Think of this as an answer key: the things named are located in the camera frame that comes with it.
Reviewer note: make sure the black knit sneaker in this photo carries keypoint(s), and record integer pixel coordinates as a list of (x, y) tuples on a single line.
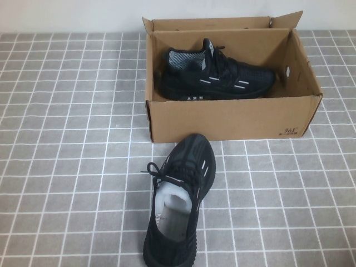
[(194, 155), (244, 78)]

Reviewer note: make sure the brown cardboard shoe box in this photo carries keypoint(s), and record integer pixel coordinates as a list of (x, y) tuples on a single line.
[(222, 119)]

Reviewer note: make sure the white foam shoe stuffing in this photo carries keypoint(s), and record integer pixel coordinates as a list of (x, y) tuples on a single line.
[(162, 197)]

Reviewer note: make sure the grey tiled table cover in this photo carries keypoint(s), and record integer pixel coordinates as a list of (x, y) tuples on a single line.
[(69, 139)]

